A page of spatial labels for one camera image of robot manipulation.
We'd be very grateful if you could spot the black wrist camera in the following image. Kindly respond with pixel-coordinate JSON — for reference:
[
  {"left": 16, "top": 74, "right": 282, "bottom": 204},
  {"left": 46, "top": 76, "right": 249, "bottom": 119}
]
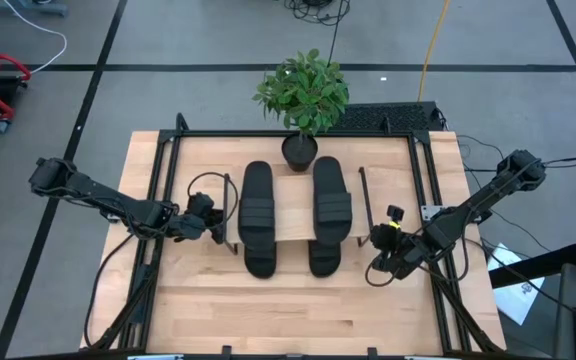
[
  {"left": 369, "top": 223, "right": 398, "bottom": 252},
  {"left": 186, "top": 191, "right": 216, "bottom": 218}
]

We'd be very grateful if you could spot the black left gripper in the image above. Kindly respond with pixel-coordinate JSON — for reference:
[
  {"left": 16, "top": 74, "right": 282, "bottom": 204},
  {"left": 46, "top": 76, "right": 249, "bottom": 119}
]
[{"left": 171, "top": 208, "right": 227, "bottom": 247}]

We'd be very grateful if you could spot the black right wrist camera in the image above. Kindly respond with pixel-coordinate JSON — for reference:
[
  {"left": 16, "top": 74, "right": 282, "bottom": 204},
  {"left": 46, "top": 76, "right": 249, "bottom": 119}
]
[{"left": 369, "top": 223, "right": 398, "bottom": 252}]

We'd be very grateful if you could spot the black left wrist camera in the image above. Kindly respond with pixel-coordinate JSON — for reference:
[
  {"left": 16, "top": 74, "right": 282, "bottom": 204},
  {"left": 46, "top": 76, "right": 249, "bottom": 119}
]
[{"left": 186, "top": 191, "right": 216, "bottom": 218}]

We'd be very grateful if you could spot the grey stand foot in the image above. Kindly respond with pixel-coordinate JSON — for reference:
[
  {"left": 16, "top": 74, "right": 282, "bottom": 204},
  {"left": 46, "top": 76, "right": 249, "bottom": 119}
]
[{"left": 0, "top": 0, "right": 69, "bottom": 18}]

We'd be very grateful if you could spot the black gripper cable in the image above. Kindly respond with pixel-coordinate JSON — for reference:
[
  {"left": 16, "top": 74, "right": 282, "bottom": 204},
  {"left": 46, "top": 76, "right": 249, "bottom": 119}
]
[
  {"left": 186, "top": 171, "right": 240, "bottom": 231},
  {"left": 364, "top": 258, "right": 405, "bottom": 289}
]

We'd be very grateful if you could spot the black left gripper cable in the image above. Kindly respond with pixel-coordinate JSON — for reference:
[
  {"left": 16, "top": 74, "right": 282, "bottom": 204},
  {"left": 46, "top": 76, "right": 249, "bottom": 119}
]
[{"left": 186, "top": 171, "right": 240, "bottom": 231}]

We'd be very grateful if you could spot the white paper sheet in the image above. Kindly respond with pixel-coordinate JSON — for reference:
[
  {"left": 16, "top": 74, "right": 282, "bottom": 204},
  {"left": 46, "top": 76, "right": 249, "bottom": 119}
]
[{"left": 487, "top": 243, "right": 547, "bottom": 327}]

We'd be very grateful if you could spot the black metal bar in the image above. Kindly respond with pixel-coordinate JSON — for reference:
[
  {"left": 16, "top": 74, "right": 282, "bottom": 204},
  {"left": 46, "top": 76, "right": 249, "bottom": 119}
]
[{"left": 487, "top": 241, "right": 576, "bottom": 290}]

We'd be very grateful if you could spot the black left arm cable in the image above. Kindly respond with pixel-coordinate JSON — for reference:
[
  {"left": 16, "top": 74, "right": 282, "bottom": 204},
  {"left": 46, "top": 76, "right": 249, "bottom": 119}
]
[{"left": 82, "top": 232, "right": 138, "bottom": 350}]

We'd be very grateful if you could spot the black cable bundle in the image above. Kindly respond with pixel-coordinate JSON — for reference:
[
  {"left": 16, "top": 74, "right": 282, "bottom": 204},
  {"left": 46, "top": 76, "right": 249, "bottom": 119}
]
[{"left": 283, "top": 0, "right": 352, "bottom": 66}]

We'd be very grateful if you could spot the black perforated box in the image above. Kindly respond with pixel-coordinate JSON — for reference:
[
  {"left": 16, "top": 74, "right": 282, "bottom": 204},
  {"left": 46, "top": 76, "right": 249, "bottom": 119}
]
[{"left": 335, "top": 101, "right": 445, "bottom": 134}]

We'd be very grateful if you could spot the yellow cable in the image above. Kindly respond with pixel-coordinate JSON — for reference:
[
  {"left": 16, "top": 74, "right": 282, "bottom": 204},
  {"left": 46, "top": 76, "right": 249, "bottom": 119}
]
[{"left": 416, "top": 0, "right": 452, "bottom": 103}]

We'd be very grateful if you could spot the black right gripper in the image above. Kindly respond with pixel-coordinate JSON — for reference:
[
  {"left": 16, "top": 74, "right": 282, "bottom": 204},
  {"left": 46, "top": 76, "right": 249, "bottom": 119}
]
[{"left": 370, "top": 204, "right": 432, "bottom": 279}]

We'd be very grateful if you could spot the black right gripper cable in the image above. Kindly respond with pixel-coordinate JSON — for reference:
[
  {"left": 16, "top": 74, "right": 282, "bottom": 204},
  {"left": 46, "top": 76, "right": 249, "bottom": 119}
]
[{"left": 364, "top": 258, "right": 405, "bottom": 289}]

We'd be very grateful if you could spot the green potted plant black pot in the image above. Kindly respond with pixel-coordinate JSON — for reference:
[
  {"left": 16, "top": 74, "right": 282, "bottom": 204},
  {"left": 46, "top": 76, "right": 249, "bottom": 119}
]
[{"left": 251, "top": 48, "right": 352, "bottom": 173}]

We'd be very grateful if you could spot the black aluminium rig frame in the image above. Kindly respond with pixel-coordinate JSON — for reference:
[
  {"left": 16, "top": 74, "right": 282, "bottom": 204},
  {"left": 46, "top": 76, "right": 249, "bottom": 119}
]
[{"left": 80, "top": 112, "right": 508, "bottom": 360}]

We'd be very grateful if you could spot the wooden shelf black metal frame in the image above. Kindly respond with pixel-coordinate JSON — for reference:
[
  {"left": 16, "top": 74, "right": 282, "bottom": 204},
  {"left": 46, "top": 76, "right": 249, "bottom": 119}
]
[{"left": 221, "top": 166, "right": 375, "bottom": 256}]

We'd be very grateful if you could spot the white cable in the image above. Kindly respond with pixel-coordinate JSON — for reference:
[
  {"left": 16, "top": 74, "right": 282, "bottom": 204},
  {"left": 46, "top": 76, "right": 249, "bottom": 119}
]
[{"left": 1, "top": 0, "right": 68, "bottom": 75}]

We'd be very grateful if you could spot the black slide sandal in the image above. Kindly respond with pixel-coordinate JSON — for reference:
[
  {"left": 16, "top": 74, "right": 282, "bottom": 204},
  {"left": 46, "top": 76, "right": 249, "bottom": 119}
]
[
  {"left": 243, "top": 243, "right": 278, "bottom": 280},
  {"left": 308, "top": 239, "right": 342, "bottom": 279},
  {"left": 237, "top": 160, "right": 276, "bottom": 254},
  {"left": 311, "top": 155, "right": 354, "bottom": 247}
]

